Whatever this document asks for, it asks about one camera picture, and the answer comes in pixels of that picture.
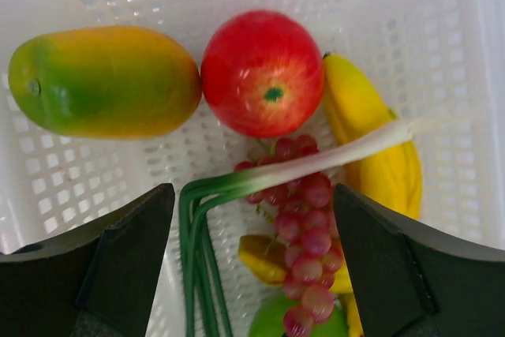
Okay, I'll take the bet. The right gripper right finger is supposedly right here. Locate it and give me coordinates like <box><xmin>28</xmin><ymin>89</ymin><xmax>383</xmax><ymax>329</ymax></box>
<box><xmin>334</xmin><ymin>184</ymin><xmax>504</xmax><ymax>336</ymax></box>

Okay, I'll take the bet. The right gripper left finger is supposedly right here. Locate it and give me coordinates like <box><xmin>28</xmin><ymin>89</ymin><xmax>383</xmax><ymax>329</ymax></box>
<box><xmin>1</xmin><ymin>183</ymin><xmax>175</xmax><ymax>336</ymax></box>

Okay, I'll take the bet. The green spring onion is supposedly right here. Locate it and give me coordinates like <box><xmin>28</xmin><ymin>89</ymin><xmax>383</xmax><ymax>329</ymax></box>
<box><xmin>178</xmin><ymin>115</ymin><xmax>458</xmax><ymax>337</ymax></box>

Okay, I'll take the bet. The purple grape bunch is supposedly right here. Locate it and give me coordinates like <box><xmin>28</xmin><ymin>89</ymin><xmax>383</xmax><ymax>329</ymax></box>
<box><xmin>233</xmin><ymin>133</ymin><xmax>345</xmax><ymax>337</ymax></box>

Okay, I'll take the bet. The red apple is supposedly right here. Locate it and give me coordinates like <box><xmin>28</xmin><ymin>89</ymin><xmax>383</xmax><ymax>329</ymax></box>
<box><xmin>200</xmin><ymin>9</ymin><xmax>324</xmax><ymax>137</ymax></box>

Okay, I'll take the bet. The yellow star fruit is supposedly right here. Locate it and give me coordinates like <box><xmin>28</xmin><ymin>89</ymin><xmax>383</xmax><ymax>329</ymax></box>
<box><xmin>238</xmin><ymin>234</ymin><xmax>287</xmax><ymax>286</ymax></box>

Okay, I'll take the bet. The green apple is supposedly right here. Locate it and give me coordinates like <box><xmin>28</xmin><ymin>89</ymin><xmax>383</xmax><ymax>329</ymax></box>
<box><xmin>248</xmin><ymin>293</ymin><xmax>348</xmax><ymax>337</ymax></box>

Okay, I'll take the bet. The yellow banana bunch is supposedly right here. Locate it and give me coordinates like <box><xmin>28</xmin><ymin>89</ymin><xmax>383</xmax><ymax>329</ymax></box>
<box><xmin>322</xmin><ymin>53</ymin><xmax>423</xmax><ymax>219</ymax></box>

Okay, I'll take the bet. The green orange mango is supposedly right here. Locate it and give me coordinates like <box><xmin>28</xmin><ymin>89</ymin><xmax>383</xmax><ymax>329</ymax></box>
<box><xmin>8</xmin><ymin>25</ymin><xmax>202</xmax><ymax>140</ymax></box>

